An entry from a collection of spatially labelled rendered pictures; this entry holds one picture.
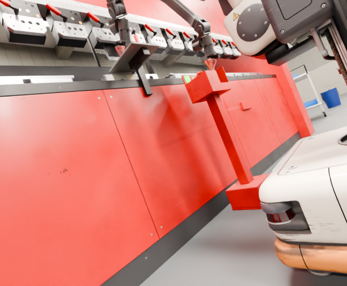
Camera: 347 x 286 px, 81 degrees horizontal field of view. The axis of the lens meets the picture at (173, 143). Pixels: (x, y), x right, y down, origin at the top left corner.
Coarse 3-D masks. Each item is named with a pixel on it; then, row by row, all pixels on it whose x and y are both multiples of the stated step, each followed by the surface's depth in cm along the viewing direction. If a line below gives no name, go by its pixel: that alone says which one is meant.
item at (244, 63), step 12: (228, 60) 296; (240, 60) 284; (252, 60) 273; (264, 60) 263; (228, 72) 300; (240, 72) 288; (252, 72) 277; (264, 72) 267; (276, 72) 257; (288, 72) 261; (288, 84) 251; (288, 96) 255; (300, 96) 265; (300, 108) 250; (300, 120) 252; (300, 132) 255; (312, 132) 256
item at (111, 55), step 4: (104, 44) 119; (104, 48) 119; (108, 48) 120; (112, 48) 122; (108, 52) 119; (112, 52) 121; (116, 52) 123; (108, 56) 119; (112, 56) 120; (116, 56) 122
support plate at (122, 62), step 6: (132, 42) 96; (138, 42) 99; (126, 48) 99; (132, 48) 100; (138, 48) 102; (150, 48) 107; (156, 48) 109; (126, 54) 104; (132, 54) 106; (150, 54) 113; (120, 60) 107; (126, 60) 109; (114, 66) 110; (120, 66) 113; (126, 66) 116; (114, 72) 117; (120, 72) 119; (126, 72) 123
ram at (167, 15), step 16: (32, 0) 96; (48, 0) 101; (80, 0) 113; (96, 0) 120; (128, 0) 138; (144, 0) 149; (192, 0) 196; (208, 0) 218; (144, 16) 144; (160, 16) 156; (176, 16) 170; (208, 16) 208; (224, 16) 233; (192, 32) 179; (224, 32) 221
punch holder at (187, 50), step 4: (180, 36) 170; (184, 36) 169; (192, 36) 178; (184, 40) 168; (188, 40) 171; (192, 40) 175; (184, 44) 170; (188, 44) 169; (184, 48) 171; (188, 48) 168; (184, 52) 172; (188, 52) 172; (192, 52) 175; (196, 52) 178
